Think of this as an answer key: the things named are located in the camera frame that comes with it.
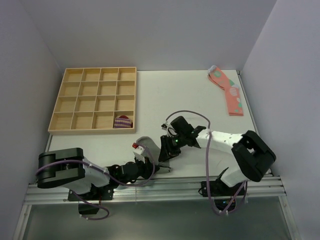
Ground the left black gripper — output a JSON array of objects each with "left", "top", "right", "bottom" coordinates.
[{"left": 133, "top": 155, "right": 160, "bottom": 180}]

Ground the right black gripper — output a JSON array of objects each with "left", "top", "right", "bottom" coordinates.
[{"left": 158, "top": 132, "right": 187, "bottom": 162}]

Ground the grey sock with black stripes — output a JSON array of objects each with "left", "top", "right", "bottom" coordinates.
[{"left": 136, "top": 136, "right": 171, "bottom": 174}]

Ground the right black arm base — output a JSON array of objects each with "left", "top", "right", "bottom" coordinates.
[{"left": 209, "top": 180, "right": 248, "bottom": 213}]

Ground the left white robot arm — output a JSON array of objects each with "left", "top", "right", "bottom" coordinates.
[{"left": 35, "top": 147, "right": 160, "bottom": 200}]

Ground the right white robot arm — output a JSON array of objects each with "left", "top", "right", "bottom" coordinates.
[{"left": 158, "top": 116, "right": 276, "bottom": 195}]

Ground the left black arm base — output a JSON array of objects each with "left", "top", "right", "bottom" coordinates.
[{"left": 67, "top": 184, "right": 114, "bottom": 221}]

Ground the purple striped rolled sock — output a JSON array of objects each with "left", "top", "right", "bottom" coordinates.
[{"left": 113, "top": 115, "right": 133, "bottom": 129}]

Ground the pink patterned sock pair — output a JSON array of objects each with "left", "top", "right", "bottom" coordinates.
[{"left": 207, "top": 65, "right": 244, "bottom": 116}]

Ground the wooden compartment tray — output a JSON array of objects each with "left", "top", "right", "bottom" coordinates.
[{"left": 48, "top": 67, "right": 137, "bottom": 135}]

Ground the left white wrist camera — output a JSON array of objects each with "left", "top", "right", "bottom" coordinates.
[{"left": 132, "top": 142, "right": 147, "bottom": 163}]

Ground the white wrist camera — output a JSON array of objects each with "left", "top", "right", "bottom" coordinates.
[
  {"left": 161, "top": 121, "right": 172, "bottom": 131},
  {"left": 132, "top": 142, "right": 147, "bottom": 163}
]

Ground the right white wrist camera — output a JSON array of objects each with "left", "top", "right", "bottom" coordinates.
[{"left": 161, "top": 121, "right": 172, "bottom": 131}]

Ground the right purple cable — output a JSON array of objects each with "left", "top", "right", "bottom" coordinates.
[{"left": 164, "top": 109, "right": 250, "bottom": 216}]

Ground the aluminium frame rail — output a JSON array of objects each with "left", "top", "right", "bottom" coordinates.
[{"left": 23, "top": 175, "right": 287, "bottom": 205}]

